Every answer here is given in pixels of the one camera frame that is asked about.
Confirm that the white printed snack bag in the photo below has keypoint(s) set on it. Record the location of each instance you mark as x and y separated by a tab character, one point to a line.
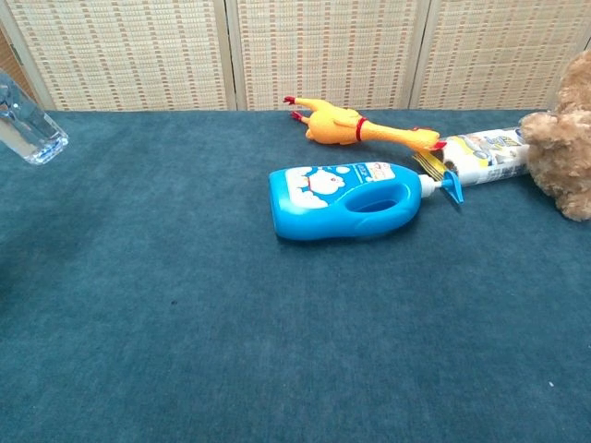
485	154

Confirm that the blue pump detergent bottle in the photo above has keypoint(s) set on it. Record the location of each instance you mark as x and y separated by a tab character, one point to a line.
351	200

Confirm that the brown plush teddy bear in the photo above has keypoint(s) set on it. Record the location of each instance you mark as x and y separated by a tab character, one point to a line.
561	143

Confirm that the yellow rubber chicken toy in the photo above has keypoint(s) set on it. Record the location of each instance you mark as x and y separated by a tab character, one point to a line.
355	127

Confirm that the blue tablecloth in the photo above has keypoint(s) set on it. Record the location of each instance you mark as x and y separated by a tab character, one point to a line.
295	286

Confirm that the transparent plastic water bottle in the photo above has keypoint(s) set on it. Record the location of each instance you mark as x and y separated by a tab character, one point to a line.
27	124

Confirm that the woven folding screen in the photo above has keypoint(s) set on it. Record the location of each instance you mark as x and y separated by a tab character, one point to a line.
295	53

